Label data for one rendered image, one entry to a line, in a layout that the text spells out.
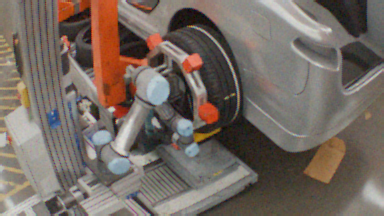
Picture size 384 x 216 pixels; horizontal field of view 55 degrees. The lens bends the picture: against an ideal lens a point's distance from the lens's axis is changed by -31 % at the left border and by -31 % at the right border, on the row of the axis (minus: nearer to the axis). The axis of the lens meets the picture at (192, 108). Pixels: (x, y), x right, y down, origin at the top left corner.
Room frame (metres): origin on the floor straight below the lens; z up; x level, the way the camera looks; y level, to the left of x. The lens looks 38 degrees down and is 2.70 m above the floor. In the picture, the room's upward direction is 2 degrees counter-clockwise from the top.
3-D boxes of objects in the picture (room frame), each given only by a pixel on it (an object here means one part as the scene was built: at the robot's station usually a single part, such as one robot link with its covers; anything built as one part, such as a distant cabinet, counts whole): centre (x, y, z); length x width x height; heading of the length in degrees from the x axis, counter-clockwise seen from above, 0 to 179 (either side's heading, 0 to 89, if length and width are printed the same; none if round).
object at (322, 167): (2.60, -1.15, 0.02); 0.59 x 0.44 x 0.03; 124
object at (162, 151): (2.68, -0.02, 0.13); 0.50 x 0.36 x 0.10; 34
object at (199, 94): (2.55, 0.09, 0.85); 0.54 x 0.07 x 0.54; 34
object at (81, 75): (3.95, 1.25, 0.28); 2.47 x 0.09 x 0.22; 34
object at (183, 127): (2.04, 0.05, 0.95); 0.11 x 0.08 x 0.11; 34
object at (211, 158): (2.64, -0.05, 0.32); 0.40 x 0.30 x 0.28; 34
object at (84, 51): (4.04, 0.83, 0.39); 0.66 x 0.66 x 0.24
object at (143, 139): (2.88, 0.24, 0.26); 0.42 x 0.18 x 0.35; 124
